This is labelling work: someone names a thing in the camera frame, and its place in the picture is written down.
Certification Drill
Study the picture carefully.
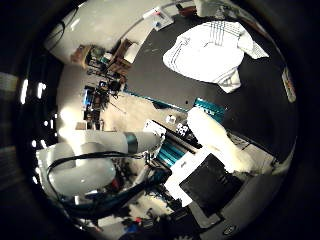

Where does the white striped cloth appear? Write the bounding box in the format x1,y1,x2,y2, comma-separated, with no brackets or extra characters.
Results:
162,20,270,94

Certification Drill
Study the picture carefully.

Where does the white cardboard box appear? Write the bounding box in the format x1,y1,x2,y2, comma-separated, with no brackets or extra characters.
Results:
142,6,175,32

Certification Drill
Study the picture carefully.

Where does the cluttered wooden shelf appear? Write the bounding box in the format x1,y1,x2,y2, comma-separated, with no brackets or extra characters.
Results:
69,38,143,131

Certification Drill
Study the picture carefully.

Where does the black cable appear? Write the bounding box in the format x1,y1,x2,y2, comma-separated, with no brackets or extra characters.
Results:
45,150,161,219

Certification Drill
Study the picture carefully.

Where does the teal table frame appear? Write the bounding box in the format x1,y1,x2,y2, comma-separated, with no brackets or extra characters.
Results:
123,88,228,168

